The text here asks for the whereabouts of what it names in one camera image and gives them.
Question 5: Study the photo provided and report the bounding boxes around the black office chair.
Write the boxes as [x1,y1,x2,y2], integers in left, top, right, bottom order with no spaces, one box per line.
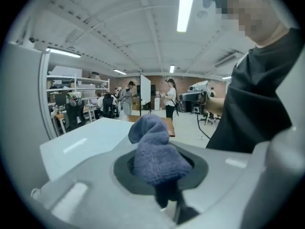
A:
[65,98,86,131]
[102,96,115,119]
[199,110,222,126]

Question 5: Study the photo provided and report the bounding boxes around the person's right hand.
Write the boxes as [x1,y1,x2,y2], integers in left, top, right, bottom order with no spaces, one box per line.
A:
[203,91,213,111]

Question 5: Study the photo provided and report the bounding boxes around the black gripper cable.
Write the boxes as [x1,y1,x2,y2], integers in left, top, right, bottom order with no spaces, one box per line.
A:
[196,113,212,141]

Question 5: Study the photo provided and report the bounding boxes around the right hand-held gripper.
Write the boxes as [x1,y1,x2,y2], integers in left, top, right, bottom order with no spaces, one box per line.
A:
[179,80,212,115]

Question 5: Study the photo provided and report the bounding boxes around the plush toy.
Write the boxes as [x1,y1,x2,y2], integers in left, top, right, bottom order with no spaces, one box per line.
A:
[67,91,83,107]

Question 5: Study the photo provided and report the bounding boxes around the person's head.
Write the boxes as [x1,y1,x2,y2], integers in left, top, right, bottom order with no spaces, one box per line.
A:
[215,0,287,49]

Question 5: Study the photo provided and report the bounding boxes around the whiteboard on black stand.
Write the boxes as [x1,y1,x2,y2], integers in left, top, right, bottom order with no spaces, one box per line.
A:
[139,73,153,117]

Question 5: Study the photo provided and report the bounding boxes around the person's black shirt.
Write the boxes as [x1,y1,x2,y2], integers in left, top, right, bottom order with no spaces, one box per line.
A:
[205,27,304,154]

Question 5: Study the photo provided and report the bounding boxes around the white shelf unit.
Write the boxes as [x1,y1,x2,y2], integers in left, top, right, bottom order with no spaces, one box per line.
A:
[46,72,111,106]

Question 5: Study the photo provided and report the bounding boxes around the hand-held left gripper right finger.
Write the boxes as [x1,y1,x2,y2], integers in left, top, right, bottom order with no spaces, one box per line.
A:
[169,141,252,225]

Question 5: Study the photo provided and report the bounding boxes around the black office chairs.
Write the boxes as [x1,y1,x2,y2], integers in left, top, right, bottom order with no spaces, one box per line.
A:
[52,112,96,136]

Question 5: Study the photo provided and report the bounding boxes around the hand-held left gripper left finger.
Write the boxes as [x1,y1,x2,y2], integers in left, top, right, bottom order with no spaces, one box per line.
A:
[31,144,177,229]

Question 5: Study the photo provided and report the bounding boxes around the blue cleaning cloth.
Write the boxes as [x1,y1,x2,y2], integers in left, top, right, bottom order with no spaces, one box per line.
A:
[128,114,193,209]

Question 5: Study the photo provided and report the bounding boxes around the wooden table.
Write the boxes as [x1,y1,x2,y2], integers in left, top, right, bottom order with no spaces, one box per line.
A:
[126,114,176,138]

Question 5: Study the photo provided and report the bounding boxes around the person's right forearm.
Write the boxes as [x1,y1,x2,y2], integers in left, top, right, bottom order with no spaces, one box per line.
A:
[209,96,226,115]

